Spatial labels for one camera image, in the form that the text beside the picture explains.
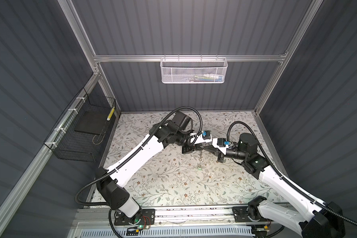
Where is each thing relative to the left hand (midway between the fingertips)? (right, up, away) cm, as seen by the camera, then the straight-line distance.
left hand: (200, 144), depth 70 cm
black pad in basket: (-57, +11, +8) cm, 58 cm away
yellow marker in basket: (-49, +16, +12) cm, 53 cm away
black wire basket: (-60, +5, +2) cm, 60 cm away
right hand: (+3, -2, -1) cm, 3 cm away
